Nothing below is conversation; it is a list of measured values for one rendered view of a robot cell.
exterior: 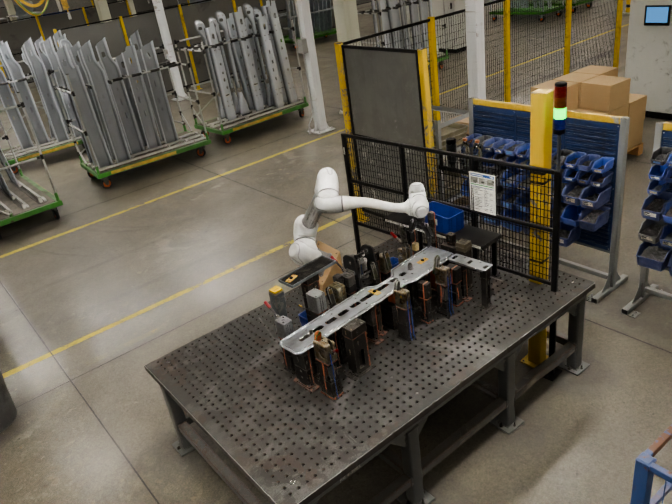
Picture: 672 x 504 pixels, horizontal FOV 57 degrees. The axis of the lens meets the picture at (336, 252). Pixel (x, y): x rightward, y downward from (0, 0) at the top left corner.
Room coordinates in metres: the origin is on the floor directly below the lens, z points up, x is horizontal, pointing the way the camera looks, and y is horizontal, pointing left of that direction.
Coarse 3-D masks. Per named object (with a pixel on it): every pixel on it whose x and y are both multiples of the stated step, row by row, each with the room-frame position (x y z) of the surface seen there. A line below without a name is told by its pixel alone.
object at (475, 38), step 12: (468, 0) 7.59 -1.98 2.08; (480, 0) 7.57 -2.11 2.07; (468, 12) 7.60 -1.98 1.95; (480, 12) 7.56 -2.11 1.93; (468, 24) 7.61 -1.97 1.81; (480, 24) 7.56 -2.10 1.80; (468, 36) 7.61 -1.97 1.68; (480, 36) 7.56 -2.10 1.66; (468, 48) 7.62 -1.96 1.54; (480, 48) 7.55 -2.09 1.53; (468, 60) 7.62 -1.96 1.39; (480, 60) 7.55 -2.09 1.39; (468, 72) 7.63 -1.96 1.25; (480, 72) 7.55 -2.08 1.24; (468, 84) 7.63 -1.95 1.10; (480, 84) 7.54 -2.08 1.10; (468, 96) 7.64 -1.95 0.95; (480, 96) 7.54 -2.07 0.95
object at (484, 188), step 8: (472, 176) 3.86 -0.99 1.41; (480, 176) 3.81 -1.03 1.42; (488, 176) 3.77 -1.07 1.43; (496, 176) 3.72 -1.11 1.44; (472, 184) 3.87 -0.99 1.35; (480, 184) 3.82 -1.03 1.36; (488, 184) 3.77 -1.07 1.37; (496, 184) 3.72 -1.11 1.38; (472, 192) 3.87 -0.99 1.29; (480, 192) 3.82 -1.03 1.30; (488, 192) 3.77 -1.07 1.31; (496, 192) 3.72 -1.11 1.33; (472, 200) 3.87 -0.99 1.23; (480, 200) 3.82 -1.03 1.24; (488, 200) 3.77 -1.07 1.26; (496, 200) 3.72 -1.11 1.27; (480, 208) 3.82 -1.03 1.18; (488, 208) 3.77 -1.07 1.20; (496, 208) 3.72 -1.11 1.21; (496, 216) 3.72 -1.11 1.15
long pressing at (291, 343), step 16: (416, 256) 3.61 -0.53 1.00; (432, 256) 3.58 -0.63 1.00; (448, 256) 3.54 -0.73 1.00; (400, 272) 3.43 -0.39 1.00; (416, 272) 3.40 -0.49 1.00; (368, 288) 3.29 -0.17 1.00; (384, 288) 3.27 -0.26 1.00; (352, 304) 3.14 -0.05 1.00; (368, 304) 3.11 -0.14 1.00; (320, 320) 3.02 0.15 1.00; (336, 320) 2.99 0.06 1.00; (288, 336) 2.90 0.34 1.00; (304, 352) 2.75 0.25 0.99
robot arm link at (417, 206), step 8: (344, 200) 3.54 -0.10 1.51; (352, 200) 3.54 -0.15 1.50; (360, 200) 3.54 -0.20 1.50; (368, 200) 3.52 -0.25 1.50; (376, 200) 3.49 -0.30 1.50; (408, 200) 3.39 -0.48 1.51; (416, 200) 3.36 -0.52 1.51; (424, 200) 3.36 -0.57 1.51; (344, 208) 3.53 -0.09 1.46; (352, 208) 3.54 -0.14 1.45; (376, 208) 3.47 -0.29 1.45; (384, 208) 3.43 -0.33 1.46; (392, 208) 3.39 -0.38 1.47; (400, 208) 3.37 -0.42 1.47; (408, 208) 3.35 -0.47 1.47; (416, 208) 3.31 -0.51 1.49; (424, 208) 3.30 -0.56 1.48; (416, 216) 3.31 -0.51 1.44; (424, 216) 3.31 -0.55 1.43
